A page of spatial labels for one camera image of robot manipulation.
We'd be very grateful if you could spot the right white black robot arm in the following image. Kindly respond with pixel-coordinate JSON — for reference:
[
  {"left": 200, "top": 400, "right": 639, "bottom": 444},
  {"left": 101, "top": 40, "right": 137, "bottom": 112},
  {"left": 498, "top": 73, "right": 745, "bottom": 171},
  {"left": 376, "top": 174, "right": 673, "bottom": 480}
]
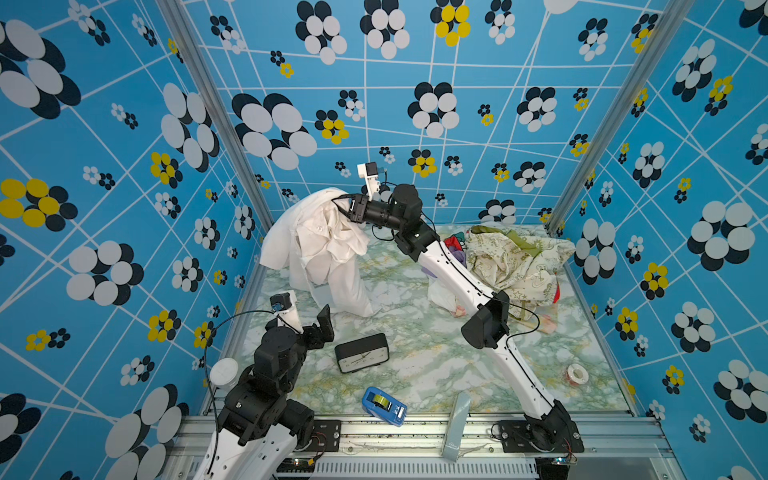
[{"left": 334, "top": 184, "right": 581, "bottom": 452}]

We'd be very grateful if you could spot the white round disc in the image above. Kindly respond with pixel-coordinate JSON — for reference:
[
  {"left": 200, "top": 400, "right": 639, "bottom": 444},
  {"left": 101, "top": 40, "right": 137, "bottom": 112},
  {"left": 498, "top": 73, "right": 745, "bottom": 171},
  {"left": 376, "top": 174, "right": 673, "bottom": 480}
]
[{"left": 209, "top": 357, "right": 240, "bottom": 391}]

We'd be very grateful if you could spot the red cloth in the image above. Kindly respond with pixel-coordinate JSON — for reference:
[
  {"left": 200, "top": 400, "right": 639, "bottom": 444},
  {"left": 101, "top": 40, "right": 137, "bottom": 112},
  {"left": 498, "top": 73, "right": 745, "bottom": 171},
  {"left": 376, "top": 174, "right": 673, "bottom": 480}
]
[{"left": 443, "top": 232, "right": 466, "bottom": 252}]

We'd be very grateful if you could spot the right aluminium corner post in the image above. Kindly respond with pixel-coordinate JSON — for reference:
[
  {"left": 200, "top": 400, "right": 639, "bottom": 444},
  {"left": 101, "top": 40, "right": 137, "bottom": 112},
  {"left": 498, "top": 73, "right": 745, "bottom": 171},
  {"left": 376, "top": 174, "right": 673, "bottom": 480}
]
[{"left": 547, "top": 0, "right": 697, "bottom": 232}]

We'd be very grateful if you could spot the cream floral patterned cloth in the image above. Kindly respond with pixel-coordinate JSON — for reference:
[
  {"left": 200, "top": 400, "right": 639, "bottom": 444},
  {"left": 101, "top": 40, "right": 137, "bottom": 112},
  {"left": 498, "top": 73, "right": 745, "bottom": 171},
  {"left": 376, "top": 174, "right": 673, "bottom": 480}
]
[{"left": 466, "top": 230, "right": 576, "bottom": 322}]

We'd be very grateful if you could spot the red white tape roll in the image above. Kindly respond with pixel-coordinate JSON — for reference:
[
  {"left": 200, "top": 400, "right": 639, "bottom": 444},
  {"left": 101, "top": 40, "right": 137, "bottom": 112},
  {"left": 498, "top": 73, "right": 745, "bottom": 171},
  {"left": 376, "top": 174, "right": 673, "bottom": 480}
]
[{"left": 565, "top": 363, "right": 590, "bottom": 386}]

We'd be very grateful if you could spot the white cloth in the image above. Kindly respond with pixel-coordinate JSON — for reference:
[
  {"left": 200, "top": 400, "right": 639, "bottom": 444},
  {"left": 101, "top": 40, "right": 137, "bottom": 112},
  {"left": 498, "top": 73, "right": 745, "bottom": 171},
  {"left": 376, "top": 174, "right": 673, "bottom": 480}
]
[{"left": 260, "top": 188, "right": 376, "bottom": 317}]

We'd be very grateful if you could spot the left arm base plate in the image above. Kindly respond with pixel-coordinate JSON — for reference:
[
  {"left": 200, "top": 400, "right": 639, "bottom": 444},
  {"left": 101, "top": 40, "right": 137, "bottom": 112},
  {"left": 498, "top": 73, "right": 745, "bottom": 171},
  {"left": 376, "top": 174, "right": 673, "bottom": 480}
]
[{"left": 296, "top": 419, "right": 342, "bottom": 453}]

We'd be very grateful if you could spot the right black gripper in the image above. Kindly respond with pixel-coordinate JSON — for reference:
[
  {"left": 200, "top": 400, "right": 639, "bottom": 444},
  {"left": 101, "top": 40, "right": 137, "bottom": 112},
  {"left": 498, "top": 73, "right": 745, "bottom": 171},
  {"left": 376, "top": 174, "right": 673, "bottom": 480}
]
[{"left": 333, "top": 194, "right": 411, "bottom": 237}]

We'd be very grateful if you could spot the purple cloth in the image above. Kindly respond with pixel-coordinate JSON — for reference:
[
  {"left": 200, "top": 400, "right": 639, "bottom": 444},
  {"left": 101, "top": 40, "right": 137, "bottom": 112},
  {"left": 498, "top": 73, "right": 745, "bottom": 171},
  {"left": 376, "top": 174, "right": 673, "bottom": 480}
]
[{"left": 448, "top": 246, "right": 467, "bottom": 266}]

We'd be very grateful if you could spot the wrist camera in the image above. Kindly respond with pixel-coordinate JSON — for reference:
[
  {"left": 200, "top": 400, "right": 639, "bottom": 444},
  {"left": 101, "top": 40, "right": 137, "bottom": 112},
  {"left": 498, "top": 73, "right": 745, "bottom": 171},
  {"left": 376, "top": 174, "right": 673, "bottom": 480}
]
[
  {"left": 357, "top": 162, "right": 379, "bottom": 181},
  {"left": 269, "top": 291, "right": 295, "bottom": 312}
]

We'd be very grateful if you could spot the left aluminium corner post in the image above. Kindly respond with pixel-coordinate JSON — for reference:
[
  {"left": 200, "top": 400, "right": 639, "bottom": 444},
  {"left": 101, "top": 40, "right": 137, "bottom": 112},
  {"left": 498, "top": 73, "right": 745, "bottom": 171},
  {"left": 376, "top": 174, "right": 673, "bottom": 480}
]
[{"left": 157, "top": 0, "right": 277, "bottom": 234}]

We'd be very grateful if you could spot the aluminium front frame rail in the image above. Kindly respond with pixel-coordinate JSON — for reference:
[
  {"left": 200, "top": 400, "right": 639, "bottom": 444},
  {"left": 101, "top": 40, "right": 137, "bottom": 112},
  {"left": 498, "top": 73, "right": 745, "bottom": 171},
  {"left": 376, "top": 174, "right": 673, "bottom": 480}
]
[{"left": 162, "top": 413, "right": 684, "bottom": 479}]

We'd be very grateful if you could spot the black rectangular alarm clock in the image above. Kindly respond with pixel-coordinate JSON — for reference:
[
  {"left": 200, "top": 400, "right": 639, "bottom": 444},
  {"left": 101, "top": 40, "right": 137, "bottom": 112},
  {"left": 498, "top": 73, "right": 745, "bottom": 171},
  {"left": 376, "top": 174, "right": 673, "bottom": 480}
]
[{"left": 334, "top": 333, "right": 390, "bottom": 374}]

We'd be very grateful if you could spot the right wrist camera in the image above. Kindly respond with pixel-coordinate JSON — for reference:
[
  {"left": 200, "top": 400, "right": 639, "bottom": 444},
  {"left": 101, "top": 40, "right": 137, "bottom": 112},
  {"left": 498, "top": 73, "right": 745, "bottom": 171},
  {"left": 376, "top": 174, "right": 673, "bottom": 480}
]
[{"left": 357, "top": 162, "right": 379, "bottom": 181}]

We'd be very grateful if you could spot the blue tape dispenser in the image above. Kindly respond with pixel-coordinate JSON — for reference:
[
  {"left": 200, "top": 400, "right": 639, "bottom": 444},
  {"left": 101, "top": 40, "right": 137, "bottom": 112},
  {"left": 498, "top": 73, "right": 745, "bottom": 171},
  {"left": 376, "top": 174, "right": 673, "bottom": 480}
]
[{"left": 362, "top": 387, "right": 407, "bottom": 427}]

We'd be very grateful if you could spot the aluminium corner post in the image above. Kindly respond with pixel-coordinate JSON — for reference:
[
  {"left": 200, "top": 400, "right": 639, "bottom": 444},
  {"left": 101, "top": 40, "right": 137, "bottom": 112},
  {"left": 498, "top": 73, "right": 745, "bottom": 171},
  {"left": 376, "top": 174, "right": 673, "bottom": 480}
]
[
  {"left": 157, "top": 0, "right": 277, "bottom": 234},
  {"left": 547, "top": 0, "right": 697, "bottom": 232}
]

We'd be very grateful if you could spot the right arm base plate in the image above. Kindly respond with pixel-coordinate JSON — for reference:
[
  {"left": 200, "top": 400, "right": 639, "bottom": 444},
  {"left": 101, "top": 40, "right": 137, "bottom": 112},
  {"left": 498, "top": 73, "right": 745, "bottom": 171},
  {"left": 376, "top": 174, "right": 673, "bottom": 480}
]
[{"left": 491, "top": 420, "right": 585, "bottom": 455}]

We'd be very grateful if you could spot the green cloth strip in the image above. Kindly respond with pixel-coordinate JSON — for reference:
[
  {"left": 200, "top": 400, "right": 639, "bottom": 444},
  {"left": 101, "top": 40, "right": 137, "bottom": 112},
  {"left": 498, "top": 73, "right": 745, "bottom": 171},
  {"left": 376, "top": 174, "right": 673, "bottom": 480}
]
[{"left": 470, "top": 225, "right": 542, "bottom": 257}]

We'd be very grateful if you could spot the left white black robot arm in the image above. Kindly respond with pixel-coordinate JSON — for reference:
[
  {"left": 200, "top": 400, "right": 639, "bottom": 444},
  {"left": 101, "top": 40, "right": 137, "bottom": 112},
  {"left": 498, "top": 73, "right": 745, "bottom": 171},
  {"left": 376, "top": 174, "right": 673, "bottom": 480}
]
[{"left": 195, "top": 305, "right": 334, "bottom": 479}]

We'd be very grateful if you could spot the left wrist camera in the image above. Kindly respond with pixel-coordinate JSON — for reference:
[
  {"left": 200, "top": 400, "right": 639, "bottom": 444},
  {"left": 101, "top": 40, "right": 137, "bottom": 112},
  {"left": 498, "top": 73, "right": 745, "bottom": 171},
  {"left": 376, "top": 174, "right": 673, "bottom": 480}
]
[{"left": 269, "top": 291, "right": 295, "bottom": 312}]

